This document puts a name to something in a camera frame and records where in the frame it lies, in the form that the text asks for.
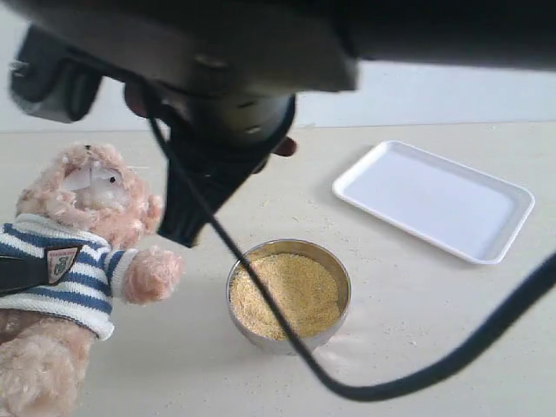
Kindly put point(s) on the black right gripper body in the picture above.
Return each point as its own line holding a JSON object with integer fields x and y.
{"x": 238, "y": 128}

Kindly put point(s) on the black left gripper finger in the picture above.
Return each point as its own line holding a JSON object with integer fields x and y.
{"x": 22, "y": 272}

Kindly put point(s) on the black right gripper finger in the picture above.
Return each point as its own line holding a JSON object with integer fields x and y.
{"x": 197, "y": 186}

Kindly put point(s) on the pink plush teddy bear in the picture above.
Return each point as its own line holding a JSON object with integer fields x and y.
{"x": 88, "y": 196}

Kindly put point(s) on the dark red wooden spoon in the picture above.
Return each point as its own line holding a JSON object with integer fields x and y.
{"x": 133, "y": 98}

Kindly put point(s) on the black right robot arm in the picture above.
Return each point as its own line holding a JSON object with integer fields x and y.
{"x": 224, "y": 75}

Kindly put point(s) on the yellow millet grains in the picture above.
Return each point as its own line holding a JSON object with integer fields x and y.
{"x": 304, "y": 290}

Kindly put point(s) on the stainless steel bowl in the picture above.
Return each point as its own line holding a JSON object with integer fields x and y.
{"x": 310, "y": 250}

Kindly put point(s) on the white rectangular plastic tray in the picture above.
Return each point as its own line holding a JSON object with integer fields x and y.
{"x": 460, "y": 210}

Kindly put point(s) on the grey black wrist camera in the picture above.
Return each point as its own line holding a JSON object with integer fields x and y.
{"x": 48, "y": 82}

